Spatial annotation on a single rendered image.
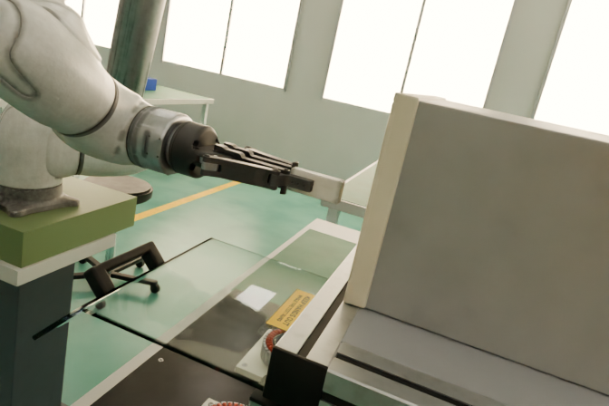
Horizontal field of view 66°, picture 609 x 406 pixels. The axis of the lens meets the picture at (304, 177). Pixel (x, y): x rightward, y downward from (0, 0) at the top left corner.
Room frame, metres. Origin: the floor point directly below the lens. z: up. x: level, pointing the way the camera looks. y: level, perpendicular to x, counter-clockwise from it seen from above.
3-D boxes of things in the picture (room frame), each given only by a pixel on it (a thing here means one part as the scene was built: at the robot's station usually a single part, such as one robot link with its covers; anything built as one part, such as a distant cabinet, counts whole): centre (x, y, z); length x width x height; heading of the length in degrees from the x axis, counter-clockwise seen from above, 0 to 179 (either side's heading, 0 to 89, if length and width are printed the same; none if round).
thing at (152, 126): (0.65, 0.20, 1.18); 0.09 x 0.06 x 0.09; 163
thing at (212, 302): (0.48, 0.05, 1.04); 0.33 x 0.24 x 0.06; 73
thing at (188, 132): (0.63, 0.13, 1.18); 0.09 x 0.08 x 0.07; 73
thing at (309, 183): (0.57, 0.02, 1.18); 0.05 x 0.03 x 0.01; 73
